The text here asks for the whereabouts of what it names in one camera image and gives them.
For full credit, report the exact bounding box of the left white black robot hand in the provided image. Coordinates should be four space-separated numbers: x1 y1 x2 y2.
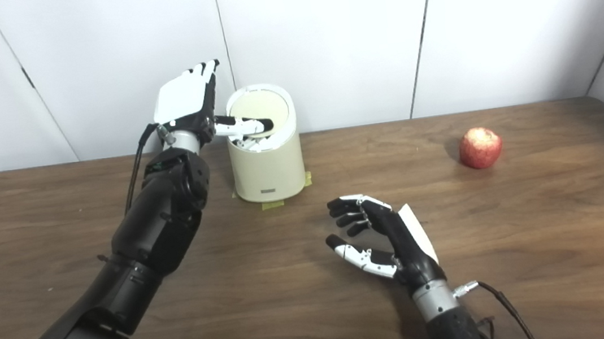
147 54 276 153

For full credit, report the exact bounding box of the cream-colored bin body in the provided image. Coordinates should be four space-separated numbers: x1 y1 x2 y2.
221 80 308 206

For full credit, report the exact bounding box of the cream round bin lid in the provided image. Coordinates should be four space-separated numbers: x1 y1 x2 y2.
227 87 293 143

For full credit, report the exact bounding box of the red apple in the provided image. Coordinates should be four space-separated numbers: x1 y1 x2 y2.
457 125 506 172

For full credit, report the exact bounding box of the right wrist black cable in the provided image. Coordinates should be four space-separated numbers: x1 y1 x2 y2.
451 274 538 339

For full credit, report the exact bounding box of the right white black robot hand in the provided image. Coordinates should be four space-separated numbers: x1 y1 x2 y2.
321 185 447 306

